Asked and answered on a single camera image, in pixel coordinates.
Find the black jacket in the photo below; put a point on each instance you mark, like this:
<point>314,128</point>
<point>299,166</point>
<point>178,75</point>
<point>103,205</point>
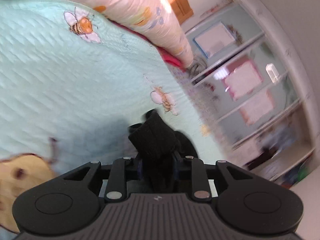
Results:
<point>157,145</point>

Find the red blanket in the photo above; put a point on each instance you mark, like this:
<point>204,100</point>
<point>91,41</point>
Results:
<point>166,57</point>

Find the mint green bee quilt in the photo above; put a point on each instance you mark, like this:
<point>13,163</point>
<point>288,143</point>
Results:
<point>72,83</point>

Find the glass door wardrobe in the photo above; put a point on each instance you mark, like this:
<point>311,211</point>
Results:
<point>254,92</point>

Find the pink floral duvet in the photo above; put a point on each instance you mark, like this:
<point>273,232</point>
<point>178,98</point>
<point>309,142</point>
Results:
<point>153,19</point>

